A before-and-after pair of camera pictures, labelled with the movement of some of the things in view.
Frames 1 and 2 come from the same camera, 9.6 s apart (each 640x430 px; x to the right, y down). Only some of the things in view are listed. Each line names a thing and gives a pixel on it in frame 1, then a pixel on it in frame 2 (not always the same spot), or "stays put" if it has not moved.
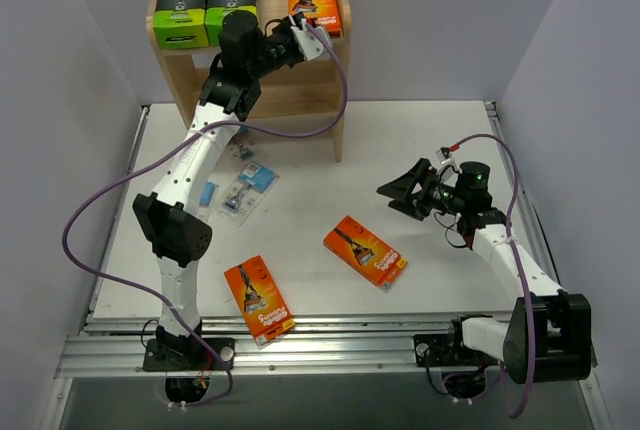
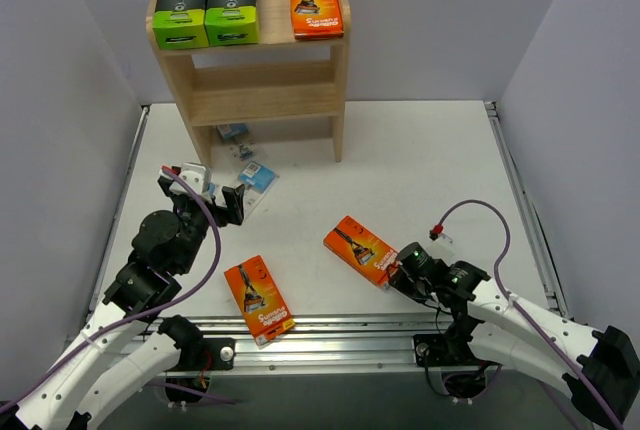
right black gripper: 426,192 to 400,280
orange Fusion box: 260,300 stays put
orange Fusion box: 366,250 stays put
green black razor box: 180,10 stays put
